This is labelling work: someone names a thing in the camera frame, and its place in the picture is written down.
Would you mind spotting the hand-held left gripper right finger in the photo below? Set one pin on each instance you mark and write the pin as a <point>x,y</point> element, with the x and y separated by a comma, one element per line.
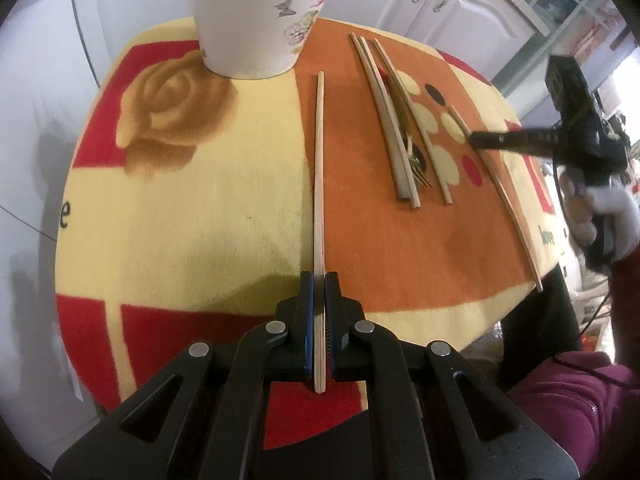
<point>336,310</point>

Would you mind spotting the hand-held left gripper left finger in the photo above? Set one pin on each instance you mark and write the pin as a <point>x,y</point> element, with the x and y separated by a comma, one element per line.
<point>310,310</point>

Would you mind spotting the person's right hand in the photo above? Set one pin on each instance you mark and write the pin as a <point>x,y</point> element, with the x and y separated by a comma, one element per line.
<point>625,215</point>

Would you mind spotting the printed rose blanket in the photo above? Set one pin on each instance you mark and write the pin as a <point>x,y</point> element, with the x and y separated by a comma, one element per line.
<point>200,210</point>

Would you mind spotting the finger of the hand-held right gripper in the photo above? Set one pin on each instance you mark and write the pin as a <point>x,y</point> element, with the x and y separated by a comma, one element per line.
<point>520,141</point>

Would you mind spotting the person's purple garment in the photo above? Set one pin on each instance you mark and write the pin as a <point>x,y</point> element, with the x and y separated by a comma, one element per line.
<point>575,400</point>

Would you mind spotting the person's right forearm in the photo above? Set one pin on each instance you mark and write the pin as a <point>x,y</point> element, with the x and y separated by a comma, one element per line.
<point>627,310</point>

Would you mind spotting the white utensil holder teal lid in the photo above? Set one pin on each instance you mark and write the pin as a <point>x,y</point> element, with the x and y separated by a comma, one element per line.
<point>240,20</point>

